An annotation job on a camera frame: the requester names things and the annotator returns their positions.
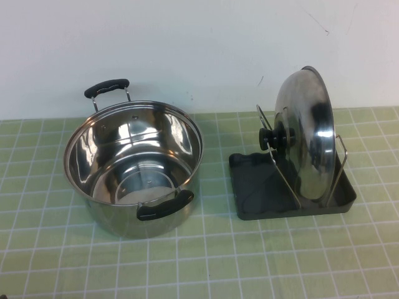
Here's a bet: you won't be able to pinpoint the green checked tablecloth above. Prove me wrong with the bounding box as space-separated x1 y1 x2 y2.
0 105 399 299

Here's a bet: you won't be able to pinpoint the stainless steel lid black knob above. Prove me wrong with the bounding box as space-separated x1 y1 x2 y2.
257 65 336 208

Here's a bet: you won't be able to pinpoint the dark grey wire lid rack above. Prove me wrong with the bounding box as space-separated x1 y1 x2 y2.
228 104 358 224

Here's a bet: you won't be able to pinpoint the stainless steel pot black handles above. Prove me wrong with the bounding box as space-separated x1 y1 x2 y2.
63 78 205 240

